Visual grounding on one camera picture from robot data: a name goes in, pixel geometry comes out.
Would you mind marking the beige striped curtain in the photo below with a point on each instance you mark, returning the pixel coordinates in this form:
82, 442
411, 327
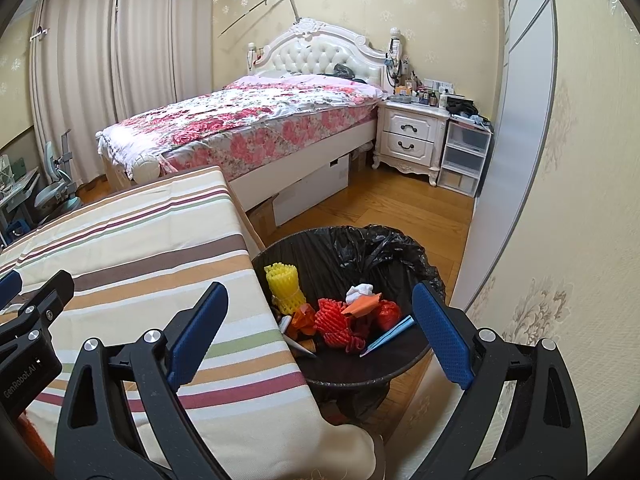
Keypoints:
75, 85
160, 45

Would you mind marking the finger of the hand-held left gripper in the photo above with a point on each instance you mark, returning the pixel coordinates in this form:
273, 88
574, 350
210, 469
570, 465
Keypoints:
55, 295
9, 287

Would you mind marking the white box under bed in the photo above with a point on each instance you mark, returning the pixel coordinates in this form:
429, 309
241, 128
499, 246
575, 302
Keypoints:
310, 187

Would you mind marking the clear plastic drawer unit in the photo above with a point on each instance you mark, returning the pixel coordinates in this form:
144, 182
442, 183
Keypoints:
464, 157

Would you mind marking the orange paper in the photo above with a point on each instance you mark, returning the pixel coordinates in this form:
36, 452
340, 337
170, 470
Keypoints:
362, 306

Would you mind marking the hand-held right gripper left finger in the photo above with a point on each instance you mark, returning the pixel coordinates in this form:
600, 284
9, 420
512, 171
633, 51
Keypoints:
192, 340

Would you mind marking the brown cardboard box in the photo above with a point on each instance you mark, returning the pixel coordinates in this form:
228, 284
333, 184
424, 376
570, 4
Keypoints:
262, 220

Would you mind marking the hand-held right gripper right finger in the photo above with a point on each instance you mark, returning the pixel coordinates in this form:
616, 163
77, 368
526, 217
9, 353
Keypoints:
442, 335

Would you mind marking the white sliding door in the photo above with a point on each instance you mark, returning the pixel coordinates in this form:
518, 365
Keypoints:
515, 135

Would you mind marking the white paper piece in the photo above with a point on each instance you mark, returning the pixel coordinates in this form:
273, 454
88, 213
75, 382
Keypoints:
300, 342

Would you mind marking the pink floral bedspread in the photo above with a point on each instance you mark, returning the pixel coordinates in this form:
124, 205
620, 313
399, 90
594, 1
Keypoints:
235, 115

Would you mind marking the striped tablecloth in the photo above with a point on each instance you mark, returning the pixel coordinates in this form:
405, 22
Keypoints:
150, 240

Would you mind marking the clutter of small bottles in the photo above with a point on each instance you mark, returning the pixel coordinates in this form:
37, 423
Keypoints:
422, 92

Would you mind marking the yellow foam fruit net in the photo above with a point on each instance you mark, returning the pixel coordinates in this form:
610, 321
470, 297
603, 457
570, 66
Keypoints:
285, 285

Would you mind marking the cluttered study desk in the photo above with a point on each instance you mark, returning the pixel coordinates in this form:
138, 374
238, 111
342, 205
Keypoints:
17, 195

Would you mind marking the white two-drawer nightstand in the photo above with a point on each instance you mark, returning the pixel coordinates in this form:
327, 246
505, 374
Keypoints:
410, 135

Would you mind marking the white device on bedpost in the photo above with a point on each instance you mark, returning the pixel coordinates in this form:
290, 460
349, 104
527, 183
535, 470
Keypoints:
394, 50

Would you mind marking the red foam fruit net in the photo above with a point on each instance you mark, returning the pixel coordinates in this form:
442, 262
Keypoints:
332, 325

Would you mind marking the white tufted bed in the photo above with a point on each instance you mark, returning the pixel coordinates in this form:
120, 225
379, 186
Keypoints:
310, 52

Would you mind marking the orange wrapper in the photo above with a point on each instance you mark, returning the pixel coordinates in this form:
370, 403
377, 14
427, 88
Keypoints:
304, 321

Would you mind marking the pile of black clothes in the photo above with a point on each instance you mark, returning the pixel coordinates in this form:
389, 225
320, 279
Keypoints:
461, 106

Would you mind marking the blue paper card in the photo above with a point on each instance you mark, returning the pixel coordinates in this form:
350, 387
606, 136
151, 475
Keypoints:
392, 335

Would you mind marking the grey blue desk chair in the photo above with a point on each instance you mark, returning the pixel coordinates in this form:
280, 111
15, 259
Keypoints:
55, 190

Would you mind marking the bin with black bag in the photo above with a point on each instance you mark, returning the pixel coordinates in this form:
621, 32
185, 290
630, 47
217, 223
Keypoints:
320, 250

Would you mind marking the white tissue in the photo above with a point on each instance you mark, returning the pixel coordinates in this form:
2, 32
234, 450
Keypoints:
360, 292

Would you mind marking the black item on bed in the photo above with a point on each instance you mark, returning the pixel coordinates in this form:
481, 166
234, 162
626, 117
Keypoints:
345, 70

